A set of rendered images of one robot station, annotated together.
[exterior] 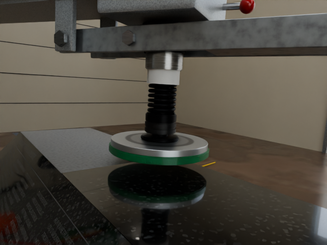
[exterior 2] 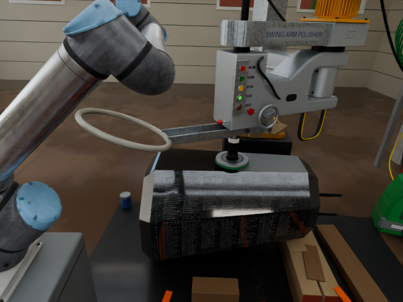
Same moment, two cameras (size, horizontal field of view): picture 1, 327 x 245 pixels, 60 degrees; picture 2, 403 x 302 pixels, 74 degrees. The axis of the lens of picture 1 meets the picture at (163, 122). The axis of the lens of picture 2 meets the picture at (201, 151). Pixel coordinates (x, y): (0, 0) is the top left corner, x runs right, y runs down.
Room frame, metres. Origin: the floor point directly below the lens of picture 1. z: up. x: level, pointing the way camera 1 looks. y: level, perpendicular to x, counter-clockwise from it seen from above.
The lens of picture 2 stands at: (1.46, -1.33, 1.68)
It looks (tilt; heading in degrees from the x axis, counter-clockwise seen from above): 26 degrees down; 130
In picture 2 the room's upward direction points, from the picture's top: 2 degrees clockwise
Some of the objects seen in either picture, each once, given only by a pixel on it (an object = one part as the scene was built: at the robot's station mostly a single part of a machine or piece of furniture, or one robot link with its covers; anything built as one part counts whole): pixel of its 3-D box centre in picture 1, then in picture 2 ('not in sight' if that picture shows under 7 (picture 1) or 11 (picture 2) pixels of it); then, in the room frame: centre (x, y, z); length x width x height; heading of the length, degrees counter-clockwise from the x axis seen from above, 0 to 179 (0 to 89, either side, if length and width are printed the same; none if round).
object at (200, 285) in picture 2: not in sight; (214, 291); (0.80, -0.35, 0.07); 0.30 x 0.12 x 0.12; 39
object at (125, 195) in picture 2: not in sight; (125, 199); (-0.45, -0.16, 0.08); 0.10 x 0.10 x 0.13
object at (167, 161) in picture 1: (159, 143); (231, 159); (0.61, 0.01, 0.85); 0.22 x 0.22 x 0.04
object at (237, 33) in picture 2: not in sight; (292, 36); (0.75, 0.33, 1.60); 0.96 x 0.25 x 0.17; 66
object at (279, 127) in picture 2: not in sight; (276, 128); (0.52, 0.85, 0.80); 0.20 x 0.10 x 0.05; 82
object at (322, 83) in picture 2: not in sight; (320, 79); (0.87, 0.61, 1.32); 0.19 x 0.19 x 0.20
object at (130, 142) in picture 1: (159, 141); (231, 158); (0.61, 0.01, 0.85); 0.21 x 0.21 x 0.01
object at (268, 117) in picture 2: not in sight; (264, 115); (0.77, 0.07, 1.18); 0.15 x 0.10 x 0.15; 66
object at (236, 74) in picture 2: not in sight; (239, 87); (0.69, -0.10, 1.35); 0.08 x 0.03 x 0.28; 66
